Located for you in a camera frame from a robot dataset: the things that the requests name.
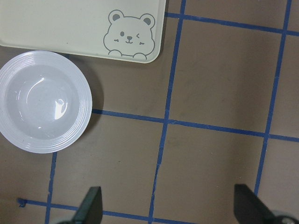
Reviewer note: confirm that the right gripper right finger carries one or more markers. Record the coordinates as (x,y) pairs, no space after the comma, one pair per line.
(249,209)

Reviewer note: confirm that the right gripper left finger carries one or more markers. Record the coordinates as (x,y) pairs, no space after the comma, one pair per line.
(90,210)

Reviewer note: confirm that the white round plate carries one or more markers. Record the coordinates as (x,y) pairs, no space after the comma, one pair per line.
(45,102)

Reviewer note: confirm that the cream bear tray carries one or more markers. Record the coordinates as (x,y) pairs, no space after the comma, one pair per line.
(125,30)

